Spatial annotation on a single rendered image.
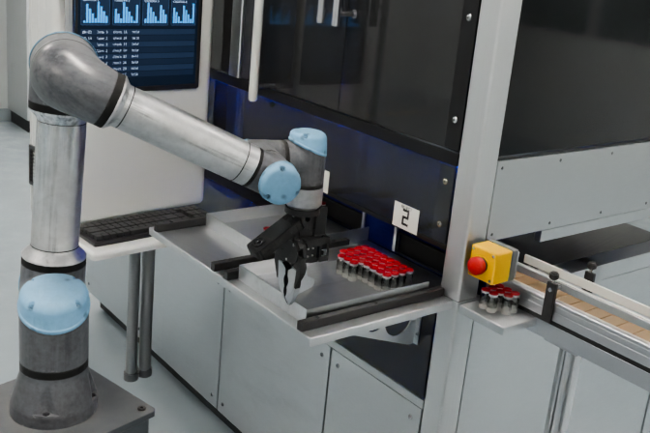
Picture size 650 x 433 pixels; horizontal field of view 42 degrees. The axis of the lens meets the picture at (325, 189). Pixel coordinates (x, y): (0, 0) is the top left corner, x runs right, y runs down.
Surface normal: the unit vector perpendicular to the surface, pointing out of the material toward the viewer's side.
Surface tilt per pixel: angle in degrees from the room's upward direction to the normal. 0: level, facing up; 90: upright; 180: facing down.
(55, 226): 90
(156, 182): 90
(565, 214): 90
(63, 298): 7
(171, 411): 0
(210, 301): 90
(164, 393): 0
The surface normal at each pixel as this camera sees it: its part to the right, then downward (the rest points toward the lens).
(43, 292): 0.13, -0.91
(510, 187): 0.61, 0.28
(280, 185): 0.32, 0.30
